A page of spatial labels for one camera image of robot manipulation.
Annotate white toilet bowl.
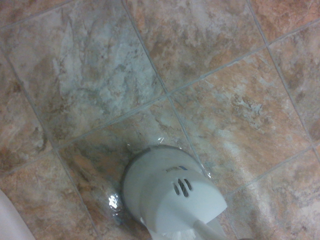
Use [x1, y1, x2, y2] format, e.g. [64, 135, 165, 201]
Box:
[0, 191, 34, 240]

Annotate white brush holder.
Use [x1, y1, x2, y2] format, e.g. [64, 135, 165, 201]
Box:
[120, 144, 229, 233]

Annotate clear plastic film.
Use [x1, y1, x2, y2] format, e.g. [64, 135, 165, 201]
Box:
[106, 135, 214, 221]

